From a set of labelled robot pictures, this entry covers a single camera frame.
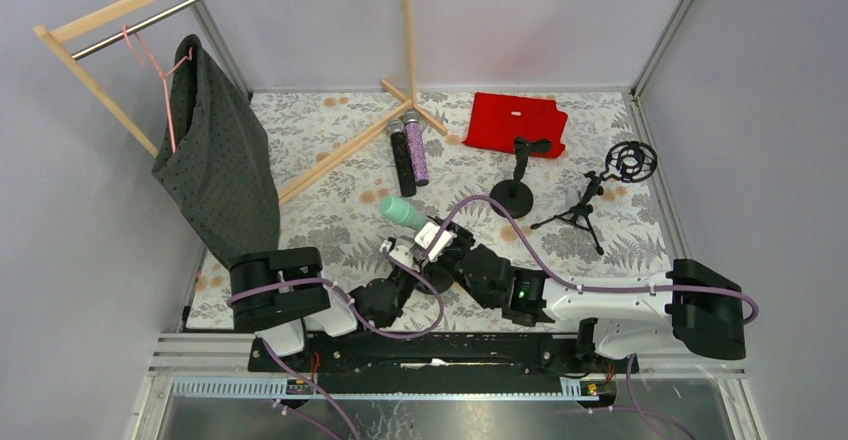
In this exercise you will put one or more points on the purple glitter microphone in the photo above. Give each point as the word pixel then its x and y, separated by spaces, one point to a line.
pixel 413 132

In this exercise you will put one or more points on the mint green microphone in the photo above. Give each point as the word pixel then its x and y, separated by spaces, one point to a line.
pixel 398 210

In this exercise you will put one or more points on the dark grey dotted garment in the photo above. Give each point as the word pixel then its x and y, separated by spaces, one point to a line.
pixel 216 165

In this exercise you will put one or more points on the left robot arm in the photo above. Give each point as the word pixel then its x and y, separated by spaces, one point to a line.
pixel 275 294

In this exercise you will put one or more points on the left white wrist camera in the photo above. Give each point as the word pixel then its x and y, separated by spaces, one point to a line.
pixel 390 246

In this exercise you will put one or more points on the black glitter microphone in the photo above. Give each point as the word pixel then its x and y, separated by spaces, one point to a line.
pixel 402 158

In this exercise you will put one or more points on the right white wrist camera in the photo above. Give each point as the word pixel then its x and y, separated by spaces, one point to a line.
pixel 432 240

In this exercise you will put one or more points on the red folded cloth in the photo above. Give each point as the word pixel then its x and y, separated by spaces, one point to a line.
pixel 497 120

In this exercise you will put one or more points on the black tripod shock-mount stand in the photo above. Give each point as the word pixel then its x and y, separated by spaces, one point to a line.
pixel 627 162

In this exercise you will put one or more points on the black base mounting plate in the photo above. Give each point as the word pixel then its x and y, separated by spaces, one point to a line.
pixel 445 363

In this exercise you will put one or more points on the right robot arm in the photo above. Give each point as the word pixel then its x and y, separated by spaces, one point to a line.
pixel 691 306

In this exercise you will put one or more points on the wooden clothes rack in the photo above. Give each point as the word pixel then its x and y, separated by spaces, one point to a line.
pixel 56 39

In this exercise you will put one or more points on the black round-base mic stand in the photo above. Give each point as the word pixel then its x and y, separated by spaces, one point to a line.
pixel 440 280

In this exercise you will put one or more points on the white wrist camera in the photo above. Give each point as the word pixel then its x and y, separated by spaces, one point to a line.
pixel 432 240
pixel 390 246

